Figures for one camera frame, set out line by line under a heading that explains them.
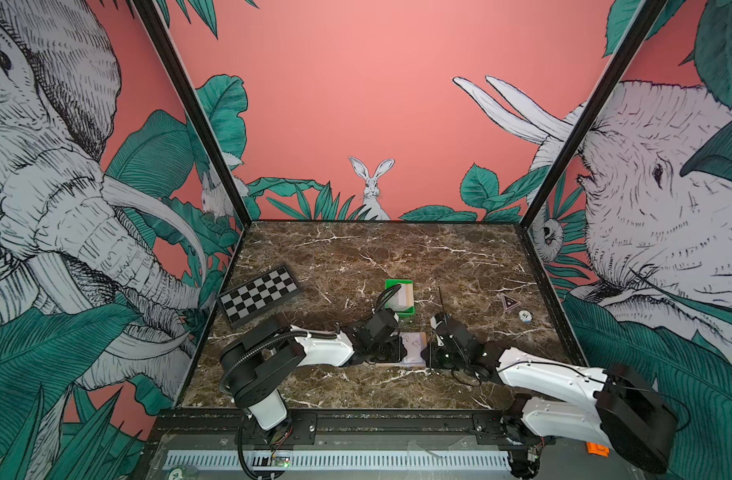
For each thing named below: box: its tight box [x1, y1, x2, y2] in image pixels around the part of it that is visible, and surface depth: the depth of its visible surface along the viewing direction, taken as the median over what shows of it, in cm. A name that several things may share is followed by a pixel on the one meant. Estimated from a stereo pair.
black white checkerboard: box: [217, 264, 302, 329], surface depth 97 cm
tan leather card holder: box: [399, 331, 427, 366], surface depth 88 cm
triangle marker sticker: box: [501, 293, 521, 311], surface depth 100 cm
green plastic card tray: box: [385, 279, 415, 317], surface depth 95 cm
